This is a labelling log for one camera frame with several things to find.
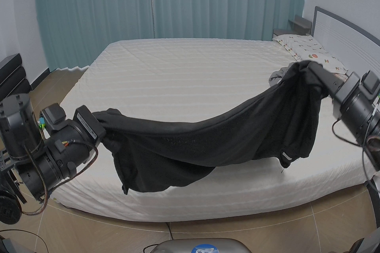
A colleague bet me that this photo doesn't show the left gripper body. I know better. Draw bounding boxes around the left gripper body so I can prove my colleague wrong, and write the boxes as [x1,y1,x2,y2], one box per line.
[45,105,106,187]

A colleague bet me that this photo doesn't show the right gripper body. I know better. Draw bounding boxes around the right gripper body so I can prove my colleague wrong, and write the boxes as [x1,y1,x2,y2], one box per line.
[330,72,379,139]

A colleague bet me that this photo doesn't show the black T-shirt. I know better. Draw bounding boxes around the black T-shirt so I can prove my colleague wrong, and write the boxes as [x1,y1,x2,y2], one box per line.
[92,60,330,196]

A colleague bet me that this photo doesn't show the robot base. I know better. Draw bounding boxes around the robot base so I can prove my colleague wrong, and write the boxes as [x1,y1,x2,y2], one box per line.
[150,238,253,253]

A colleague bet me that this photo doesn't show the pile of clothes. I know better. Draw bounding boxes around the pile of clothes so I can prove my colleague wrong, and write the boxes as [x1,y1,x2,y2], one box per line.
[269,66,293,86]

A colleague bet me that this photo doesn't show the bed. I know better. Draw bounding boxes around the bed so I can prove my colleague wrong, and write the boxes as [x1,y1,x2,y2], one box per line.
[52,6,380,223]

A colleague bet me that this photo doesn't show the white printed pillow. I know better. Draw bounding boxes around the white printed pillow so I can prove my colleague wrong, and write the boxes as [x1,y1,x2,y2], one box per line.
[273,34,348,74]

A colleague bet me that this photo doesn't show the black chest of drawers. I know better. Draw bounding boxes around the black chest of drawers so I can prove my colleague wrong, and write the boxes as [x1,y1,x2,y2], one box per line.
[0,53,33,101]

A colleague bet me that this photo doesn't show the grey bedside table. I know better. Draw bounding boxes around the grey bedside table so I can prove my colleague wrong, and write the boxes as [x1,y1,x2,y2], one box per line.
[273,15,312,39]

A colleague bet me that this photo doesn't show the black braided cable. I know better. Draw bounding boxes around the black braided cable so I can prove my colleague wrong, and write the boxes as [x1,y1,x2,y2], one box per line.
[18,142,99,216]

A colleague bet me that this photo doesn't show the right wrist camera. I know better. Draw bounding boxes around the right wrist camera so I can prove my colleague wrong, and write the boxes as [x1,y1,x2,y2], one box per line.
[361,70,380,96]

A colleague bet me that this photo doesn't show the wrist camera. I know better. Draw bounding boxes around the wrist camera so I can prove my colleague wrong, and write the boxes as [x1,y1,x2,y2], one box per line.
[361,70,380,96]
[40,105,66,131]

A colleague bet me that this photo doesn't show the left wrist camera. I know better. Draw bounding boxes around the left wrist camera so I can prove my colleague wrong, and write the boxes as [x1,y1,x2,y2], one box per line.
[40,105,66,131]

